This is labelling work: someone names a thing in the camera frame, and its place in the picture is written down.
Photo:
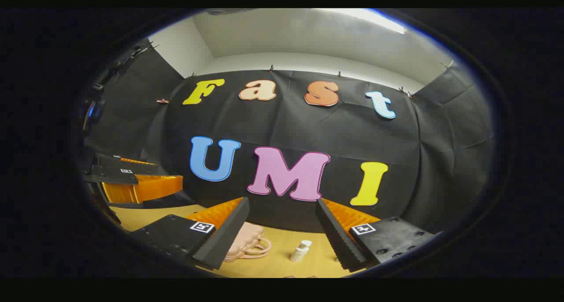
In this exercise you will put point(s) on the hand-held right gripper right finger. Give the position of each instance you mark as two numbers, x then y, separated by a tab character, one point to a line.
337	236

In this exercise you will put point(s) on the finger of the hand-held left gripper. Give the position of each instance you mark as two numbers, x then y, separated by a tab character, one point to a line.
123	165
150	187

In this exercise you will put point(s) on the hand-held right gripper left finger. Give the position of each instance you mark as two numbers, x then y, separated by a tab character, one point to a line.
229	236

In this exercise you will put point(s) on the pink suitcase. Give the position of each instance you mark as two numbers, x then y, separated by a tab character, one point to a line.
246	242

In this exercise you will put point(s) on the white pump bottle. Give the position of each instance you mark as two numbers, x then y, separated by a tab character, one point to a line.
299	252

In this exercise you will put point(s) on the black backdrop cloth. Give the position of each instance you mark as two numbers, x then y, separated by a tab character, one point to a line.
286	125

